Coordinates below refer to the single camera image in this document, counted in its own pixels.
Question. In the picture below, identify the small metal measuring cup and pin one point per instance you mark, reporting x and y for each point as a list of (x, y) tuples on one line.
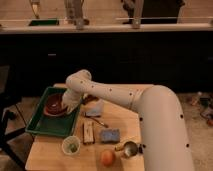
[(129, 149)]

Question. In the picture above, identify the orange fruit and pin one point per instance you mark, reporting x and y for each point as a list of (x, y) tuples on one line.
[(107, 158)]

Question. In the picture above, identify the dark counter cabinet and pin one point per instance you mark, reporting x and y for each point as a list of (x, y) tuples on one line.
[(40, 57)]

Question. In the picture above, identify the grey folded cloth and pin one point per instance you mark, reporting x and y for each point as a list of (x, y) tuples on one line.
[(96, 110)]

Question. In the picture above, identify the dark red bowl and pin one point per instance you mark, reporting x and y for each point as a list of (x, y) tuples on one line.
[(53, 106)]

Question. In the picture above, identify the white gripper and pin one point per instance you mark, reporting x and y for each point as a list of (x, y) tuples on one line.
[(70, 100)]

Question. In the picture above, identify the gold handled utensil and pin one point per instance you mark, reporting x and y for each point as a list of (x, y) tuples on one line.
[(99, 122)]

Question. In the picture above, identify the white cup with green contents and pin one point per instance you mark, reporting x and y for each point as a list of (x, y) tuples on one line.
[(71, 145)]

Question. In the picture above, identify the wooden block brush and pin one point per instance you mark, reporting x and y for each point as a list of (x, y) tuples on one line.
[(88, 132)]

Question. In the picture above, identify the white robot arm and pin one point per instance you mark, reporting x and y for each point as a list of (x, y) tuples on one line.
[(165, 141)]

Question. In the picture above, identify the dark chair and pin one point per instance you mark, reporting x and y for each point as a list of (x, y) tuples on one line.
[(9, 96)]

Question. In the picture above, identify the green plastic tray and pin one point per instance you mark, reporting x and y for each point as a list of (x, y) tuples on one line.
[(59, 126)]

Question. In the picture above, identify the blue sponge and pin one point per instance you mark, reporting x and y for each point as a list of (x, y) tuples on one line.
[(110, 136)]

